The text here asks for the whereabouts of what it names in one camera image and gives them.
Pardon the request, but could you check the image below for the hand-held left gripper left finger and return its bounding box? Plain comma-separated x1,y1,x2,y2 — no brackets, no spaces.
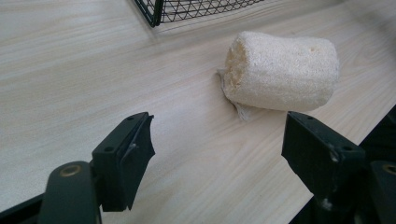
91,111,156,213

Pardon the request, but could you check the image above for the black wire basket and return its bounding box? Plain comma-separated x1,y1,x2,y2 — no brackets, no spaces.
134,0,265,28

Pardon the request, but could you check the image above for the beige loofah sponge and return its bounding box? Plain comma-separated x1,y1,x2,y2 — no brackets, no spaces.
217,30,341,121

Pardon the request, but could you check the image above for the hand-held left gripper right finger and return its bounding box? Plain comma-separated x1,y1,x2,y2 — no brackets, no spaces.
281,111,366,203

